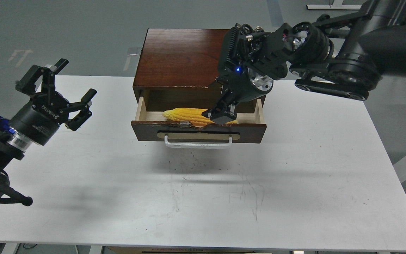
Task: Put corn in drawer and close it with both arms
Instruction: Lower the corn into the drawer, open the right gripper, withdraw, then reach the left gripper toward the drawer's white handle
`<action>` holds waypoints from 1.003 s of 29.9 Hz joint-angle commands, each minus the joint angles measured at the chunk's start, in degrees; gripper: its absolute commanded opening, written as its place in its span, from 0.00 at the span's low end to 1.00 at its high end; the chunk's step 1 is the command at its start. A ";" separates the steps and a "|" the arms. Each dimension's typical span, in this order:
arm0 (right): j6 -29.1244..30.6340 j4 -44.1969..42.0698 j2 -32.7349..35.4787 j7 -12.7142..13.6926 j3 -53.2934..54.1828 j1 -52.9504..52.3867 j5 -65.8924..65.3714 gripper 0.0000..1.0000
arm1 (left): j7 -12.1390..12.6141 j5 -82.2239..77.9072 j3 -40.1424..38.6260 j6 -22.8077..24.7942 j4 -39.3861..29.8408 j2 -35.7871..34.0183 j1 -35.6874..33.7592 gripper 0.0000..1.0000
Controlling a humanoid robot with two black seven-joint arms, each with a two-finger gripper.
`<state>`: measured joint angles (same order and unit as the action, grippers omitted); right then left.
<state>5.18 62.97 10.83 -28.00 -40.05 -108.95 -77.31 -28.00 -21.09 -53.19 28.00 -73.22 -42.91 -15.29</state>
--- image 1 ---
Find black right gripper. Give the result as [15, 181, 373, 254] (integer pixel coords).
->
[202, 71, 273, 125]

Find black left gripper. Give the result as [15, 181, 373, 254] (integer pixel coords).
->
[9, 59, 97, 146]

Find yellow corn cob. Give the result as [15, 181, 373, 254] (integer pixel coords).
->
[162, 108, 239, 127]

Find wooden drawer with white handle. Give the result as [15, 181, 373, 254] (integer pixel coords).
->
[131, 96, 267, 146]

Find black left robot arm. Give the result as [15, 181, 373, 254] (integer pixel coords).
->
[0, 59, 97, 206]

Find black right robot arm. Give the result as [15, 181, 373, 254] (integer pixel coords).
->
[202, 0, 406, 124]

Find dark wooden drawer cabinet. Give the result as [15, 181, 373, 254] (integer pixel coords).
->
[133, 29, 267, 106]

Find white table leg base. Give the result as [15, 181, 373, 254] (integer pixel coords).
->
[306, 0, 362, 10]

